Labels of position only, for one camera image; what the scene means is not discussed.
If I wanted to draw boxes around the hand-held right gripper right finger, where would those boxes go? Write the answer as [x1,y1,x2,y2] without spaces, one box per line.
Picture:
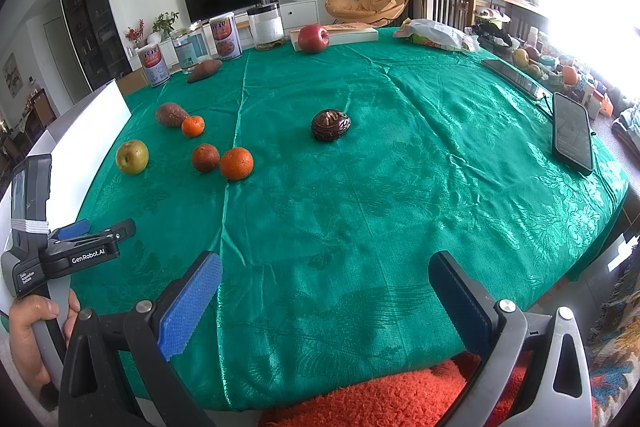
[428,251,598,427]

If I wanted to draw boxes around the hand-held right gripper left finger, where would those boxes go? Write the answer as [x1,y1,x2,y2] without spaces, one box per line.
[58,251,224,427]

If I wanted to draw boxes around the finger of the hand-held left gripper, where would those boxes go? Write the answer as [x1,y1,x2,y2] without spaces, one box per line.
[50,219,137,254]
[51,219,92,242]

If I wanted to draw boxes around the pointed sweet potato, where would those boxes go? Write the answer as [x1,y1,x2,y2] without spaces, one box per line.
[187,59,223,84]

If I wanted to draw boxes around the dark brown walnut date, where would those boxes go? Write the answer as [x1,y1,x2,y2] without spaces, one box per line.
[311,109,352,142]

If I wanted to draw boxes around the person's left hand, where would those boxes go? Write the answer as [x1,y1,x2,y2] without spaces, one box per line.
[9,289,81,390]

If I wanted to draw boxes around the green apple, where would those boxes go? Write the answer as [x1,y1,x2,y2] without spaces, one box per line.
[115,140,150,176]

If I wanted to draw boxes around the white cardboard box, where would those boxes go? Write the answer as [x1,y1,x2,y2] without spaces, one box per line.
[0,78,133,258]

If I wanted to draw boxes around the dark reddish orange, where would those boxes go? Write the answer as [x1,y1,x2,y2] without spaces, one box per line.
[191,144,221,173]

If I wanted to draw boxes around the orange shaggy rug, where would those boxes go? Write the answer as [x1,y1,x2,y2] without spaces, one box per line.
[257,352,598,427]

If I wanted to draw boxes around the oval sweet potato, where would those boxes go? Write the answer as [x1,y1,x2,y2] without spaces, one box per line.
[155,102,191,128]

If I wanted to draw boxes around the small mandarin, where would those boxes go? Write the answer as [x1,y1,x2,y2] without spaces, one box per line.
[181,116,206,138]

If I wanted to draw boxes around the large bright orange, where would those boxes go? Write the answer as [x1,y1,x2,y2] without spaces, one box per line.
[220,147,254,181]

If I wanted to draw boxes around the green tablecloth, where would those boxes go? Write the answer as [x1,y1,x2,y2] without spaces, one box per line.
[75,27,630,410]

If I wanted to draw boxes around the patterned rug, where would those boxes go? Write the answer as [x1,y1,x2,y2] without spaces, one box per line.
[585,252,640,427]

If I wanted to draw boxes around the pale blue label tin can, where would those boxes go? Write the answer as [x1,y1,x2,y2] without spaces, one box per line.
[138,43,170,88]

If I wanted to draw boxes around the clear jar blue label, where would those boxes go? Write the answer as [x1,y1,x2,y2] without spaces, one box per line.
[170,22,209,74]

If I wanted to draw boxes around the red flower plant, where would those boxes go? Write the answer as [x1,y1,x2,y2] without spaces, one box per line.
[125,20,146,48]

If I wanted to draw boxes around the black smartphone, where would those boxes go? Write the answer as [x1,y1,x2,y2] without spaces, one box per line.
[551,92,595,176]

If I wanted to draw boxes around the green plant in white vase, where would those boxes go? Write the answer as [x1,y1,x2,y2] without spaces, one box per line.
[147,12,180,45]

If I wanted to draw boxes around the black display cabinet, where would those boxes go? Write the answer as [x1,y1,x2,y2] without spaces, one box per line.
[57,0,133,92]

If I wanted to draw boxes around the orange label tin can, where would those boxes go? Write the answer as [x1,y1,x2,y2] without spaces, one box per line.
[209,13,243,61]

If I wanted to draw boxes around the black tablet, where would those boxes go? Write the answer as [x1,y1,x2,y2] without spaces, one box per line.
[481,58,551,102]

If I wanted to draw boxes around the clear jar black lid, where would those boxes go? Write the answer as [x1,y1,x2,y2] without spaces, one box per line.
[247,3,285,52]

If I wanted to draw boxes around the pile of colourful clutter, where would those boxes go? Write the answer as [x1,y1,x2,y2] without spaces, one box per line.
[470,7,618,120]

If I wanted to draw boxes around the white plastic bag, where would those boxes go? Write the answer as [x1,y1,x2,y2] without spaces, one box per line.
[393,18,481,53]

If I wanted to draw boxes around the red apple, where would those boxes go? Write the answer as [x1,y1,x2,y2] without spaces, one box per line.
[298,24,331,54]

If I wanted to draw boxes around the white television cabinet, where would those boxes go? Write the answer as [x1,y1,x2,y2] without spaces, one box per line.
[129,0,320,72]

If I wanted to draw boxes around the white book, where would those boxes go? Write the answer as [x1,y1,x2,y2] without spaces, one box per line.
[290,22,379,48]

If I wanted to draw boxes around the wooden slatted bench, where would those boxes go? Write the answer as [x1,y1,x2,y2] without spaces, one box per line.
[421,0,551,42]

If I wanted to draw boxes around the orange lounge chair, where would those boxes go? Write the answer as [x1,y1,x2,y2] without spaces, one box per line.
[325,0,419,28]

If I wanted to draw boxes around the framed wall picture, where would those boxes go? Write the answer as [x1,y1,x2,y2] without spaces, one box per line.
[4,53,23,98]

